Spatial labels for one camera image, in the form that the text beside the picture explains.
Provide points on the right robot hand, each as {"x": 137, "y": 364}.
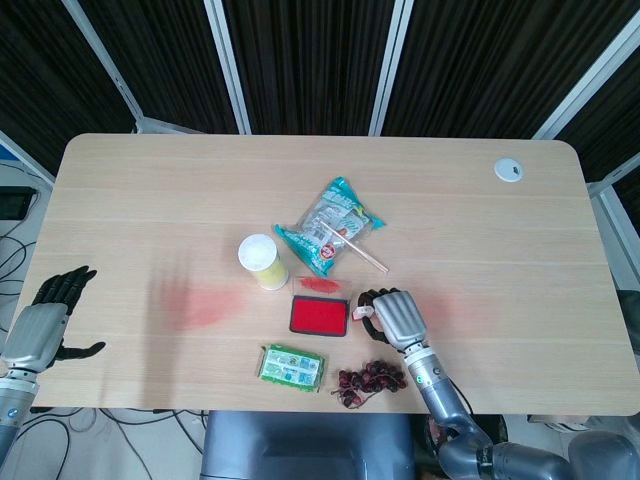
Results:
{"x": 400, "y": 317}

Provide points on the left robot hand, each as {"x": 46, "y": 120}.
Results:
{"x": 42, "y": 325}

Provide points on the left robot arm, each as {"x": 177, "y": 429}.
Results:
{"x": 15, "y": 400}

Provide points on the red ink pad clear lid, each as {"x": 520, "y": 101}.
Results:
{"x": 319, "y": 316}

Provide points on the dark red grape bunch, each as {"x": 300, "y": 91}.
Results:
{"x": 372, "y": 377}

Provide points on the wrapped wooden chopsticks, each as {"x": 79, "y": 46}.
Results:
{"x": 357, "y": 248}

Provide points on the green tissue pack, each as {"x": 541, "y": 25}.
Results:
{"x": 291, "y": 369}

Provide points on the teal snack bag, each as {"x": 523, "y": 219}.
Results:
{"x": 320, "y": 225}

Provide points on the black electronic device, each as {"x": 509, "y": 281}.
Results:
{"x": 15, "y": 204}

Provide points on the clear tennis ball tube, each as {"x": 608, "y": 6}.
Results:
{"x": 256, "y": 252}

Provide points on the grey robot torso base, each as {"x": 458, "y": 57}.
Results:
{"x": 300, "y": 450}

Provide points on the dark partition panel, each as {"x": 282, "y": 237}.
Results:
{"x": 615, "y": 115}
{"x": 310, "y": 60}
{"x": 45, "y": 75}
{"x": 165, "y": 60}
{"x": 480, "y": 60}

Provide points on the white partition frame post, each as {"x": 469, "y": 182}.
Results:
{"x": 590, "y": 89}
{"x": 227, "y": 65}
{"x": 391, "y": 65}
{"x": 106, "y": 65}

